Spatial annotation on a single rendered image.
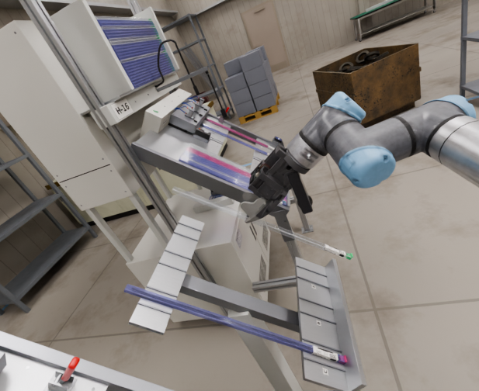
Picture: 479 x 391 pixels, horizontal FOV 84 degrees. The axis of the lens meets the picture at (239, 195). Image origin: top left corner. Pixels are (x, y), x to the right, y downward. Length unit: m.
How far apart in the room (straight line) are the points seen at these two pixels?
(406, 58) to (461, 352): 2.82
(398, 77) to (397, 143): 3.09
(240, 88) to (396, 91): 2.91
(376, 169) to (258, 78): 5.02
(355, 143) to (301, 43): 10.59
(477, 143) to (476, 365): 1.21
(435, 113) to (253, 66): 4.97
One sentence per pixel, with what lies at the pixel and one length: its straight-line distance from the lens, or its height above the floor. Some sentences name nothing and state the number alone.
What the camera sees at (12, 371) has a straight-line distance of 0.62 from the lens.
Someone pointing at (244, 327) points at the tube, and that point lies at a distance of 0.63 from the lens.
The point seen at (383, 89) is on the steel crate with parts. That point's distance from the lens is 3.51.
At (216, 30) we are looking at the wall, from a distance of 11.26.
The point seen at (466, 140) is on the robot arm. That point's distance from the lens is 0.49.
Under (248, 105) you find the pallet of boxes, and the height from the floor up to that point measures 0.31.
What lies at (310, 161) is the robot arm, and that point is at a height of 1.14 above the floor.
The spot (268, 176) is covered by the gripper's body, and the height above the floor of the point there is 1.13.
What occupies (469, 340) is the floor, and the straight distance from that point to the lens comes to 1.62.
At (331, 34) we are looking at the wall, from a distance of 11.13.
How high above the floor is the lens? 1.39
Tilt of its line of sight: 28 degrees down
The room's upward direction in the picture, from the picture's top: 24 degrees counter-clockwise
